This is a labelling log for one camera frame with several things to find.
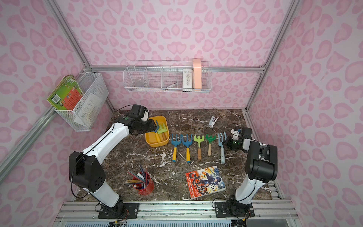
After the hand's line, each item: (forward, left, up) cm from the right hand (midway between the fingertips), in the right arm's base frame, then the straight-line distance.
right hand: (223, 141), depth 97 cm
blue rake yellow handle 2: (-6, +24, -1) cm, 24 cm away
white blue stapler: (+18, +5, -1) cm, 19 cm away
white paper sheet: (+5, +83, +25) cm, 87 cm away
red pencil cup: (-29, +47, +5) cm, 56 cm away
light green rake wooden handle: (-9, +16, -1) cm, 19 cm away
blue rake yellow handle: (-1, +32, -1) cm, 32 cm away
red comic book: (-27, +14, -1) cm, 30 cm away
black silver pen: (+23, +38, +27) cm, 52 cm away
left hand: (+1, +44, +17) cm, 47 cm away
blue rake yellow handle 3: (+5, +47, -1) cm, 47 cm away
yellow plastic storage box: (+3, +51, -2) cm, 51 cm away
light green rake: (+8, +44, 0) cm, 45 cm away
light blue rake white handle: (-9, +1, -1) cm, 9 cm away
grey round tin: (+29, +57, +27) cm, 70 cm away
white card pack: (+27, +24, +32) cm, 48 cm away
